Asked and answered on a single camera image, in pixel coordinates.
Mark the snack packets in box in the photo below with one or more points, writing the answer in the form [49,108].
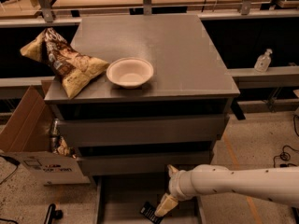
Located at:
[58,144]

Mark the grey top drawer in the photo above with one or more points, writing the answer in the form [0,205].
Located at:
[126,132]

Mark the dark blue rxbar wrapper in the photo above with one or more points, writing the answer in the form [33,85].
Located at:
[148,211]

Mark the grey drawer cabinet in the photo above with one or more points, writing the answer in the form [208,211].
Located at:
[190,78]

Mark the grey open bottom drawer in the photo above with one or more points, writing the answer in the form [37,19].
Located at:
[121,197]

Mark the white paper bowl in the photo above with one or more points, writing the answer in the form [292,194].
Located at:
[130,73]

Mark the yellow brown chip bag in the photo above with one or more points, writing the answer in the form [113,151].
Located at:
[74,70]

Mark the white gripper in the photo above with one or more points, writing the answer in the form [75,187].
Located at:
[175,184]

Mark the metal railing frame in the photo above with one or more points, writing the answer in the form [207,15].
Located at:
[248,8]

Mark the black tool on floor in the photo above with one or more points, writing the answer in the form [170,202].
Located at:
[53,214]

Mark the grey middle drawer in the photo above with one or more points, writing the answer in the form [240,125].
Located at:
[140,163]

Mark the clear hand sanitizer bottle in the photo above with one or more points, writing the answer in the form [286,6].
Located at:
[263,61]

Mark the open cardboard box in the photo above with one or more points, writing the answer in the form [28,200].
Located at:
[26,138]

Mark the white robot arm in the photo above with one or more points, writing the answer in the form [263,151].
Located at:
[278,185]

